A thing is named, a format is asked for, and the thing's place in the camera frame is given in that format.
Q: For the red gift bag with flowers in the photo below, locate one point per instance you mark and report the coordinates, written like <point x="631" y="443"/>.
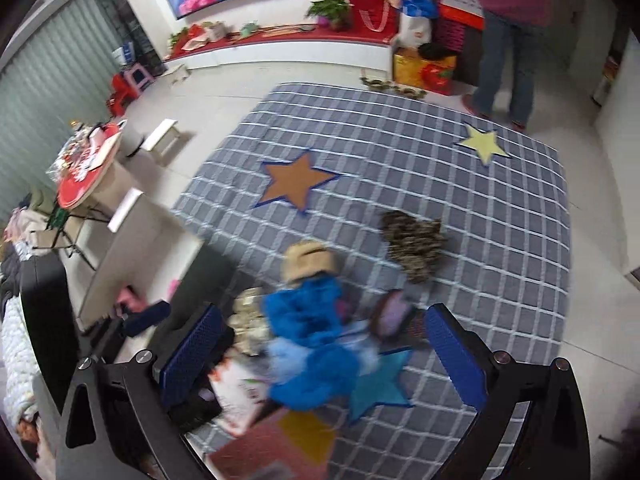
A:
<point x="370" y="10"/>

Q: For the white shopping bag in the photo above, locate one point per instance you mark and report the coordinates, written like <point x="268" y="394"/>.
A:
<point x="415" y="30"/>

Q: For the red plastic stool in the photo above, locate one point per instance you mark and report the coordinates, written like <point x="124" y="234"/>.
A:
<point x="120" y="92"/>

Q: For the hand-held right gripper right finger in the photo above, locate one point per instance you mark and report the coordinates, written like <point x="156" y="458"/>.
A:
<point x="456" y="355"/>

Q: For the white low table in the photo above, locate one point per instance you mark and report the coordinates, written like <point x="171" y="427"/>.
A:
<point x="140" y="250"/>

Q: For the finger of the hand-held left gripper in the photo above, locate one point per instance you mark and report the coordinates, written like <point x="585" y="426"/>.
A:
<point x="146" y="317"/>

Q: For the red round table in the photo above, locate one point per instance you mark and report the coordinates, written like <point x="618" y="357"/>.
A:
<point x="87" y="170"/>

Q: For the purple pouch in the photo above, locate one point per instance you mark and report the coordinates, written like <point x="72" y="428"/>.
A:
<point x="395" y="315"/>

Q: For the leopard print cloth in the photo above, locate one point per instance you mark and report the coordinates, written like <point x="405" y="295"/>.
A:
<point x="415" y="242"/>

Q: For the white printed plastic bag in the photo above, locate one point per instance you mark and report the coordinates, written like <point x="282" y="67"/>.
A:
<point x="240" y="390"/>

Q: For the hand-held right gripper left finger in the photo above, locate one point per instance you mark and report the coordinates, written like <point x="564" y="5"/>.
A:
<point x="192" y="355"/>

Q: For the white stool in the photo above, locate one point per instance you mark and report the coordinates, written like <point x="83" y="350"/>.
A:
<point x="162" y="140"/>

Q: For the tan straw hat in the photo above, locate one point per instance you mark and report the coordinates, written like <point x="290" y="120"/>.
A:
<point x="307" y="260"/>

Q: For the purple plastic stool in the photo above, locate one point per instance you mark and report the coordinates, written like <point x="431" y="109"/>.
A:
<point x="136" y="76"/>

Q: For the green potted plant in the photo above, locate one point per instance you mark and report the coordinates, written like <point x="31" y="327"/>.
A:
<point x="331" y="10"/>

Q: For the grey plaid star mat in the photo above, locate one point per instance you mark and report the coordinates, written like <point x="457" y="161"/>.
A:
<point x="400" y="160"/>

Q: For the red cardboard box yellow label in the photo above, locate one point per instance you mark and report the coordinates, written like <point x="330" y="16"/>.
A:
<point x="280" y="445"/>

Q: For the white cabinet with red top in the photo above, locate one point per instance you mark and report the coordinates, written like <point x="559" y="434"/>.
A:
<point x="280" y="45"/>

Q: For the light blue fluffy cloth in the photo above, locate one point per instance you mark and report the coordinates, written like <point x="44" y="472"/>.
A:
<point x="287" y="350"/>

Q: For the blue plastic bag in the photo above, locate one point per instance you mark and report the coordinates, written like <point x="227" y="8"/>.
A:
<point x="419" y="7"/>

